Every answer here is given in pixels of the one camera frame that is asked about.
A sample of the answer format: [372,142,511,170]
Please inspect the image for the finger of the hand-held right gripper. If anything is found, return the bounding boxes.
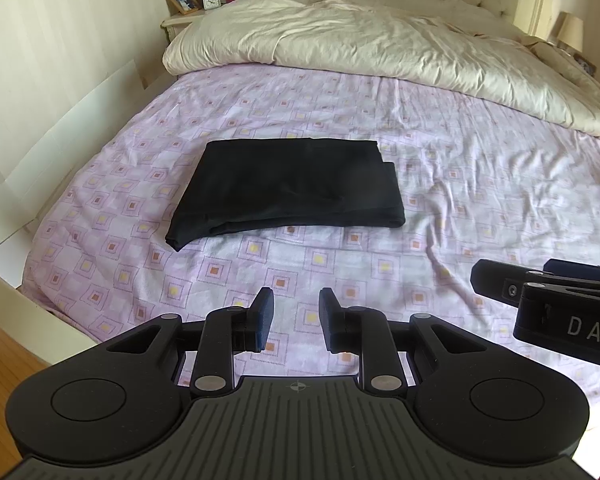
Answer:
[471,259,600,306]
[544,259,600,281]

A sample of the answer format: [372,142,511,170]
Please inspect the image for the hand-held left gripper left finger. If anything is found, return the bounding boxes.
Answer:
[102,286,277,397]

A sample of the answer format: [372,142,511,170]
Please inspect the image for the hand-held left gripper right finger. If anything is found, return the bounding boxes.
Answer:
[318,286,487,397]

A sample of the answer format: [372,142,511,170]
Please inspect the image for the black pants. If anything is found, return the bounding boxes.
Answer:
[165,137,407,253]

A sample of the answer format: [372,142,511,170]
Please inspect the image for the pink patterned bed sheet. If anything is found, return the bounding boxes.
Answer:
[17,71,600,401]

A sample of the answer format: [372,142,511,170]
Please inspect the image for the table lamp with cream shade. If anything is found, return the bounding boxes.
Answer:
[555,12,586,54]

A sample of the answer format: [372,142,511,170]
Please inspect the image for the cream duvet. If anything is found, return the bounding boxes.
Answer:
[161,0,600,147]

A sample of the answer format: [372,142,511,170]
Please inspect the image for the cream nightstand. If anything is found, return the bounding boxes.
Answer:
[160,7,216,43]

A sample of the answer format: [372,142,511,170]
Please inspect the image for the white bed frame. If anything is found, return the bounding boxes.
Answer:
[0,57,178,367]

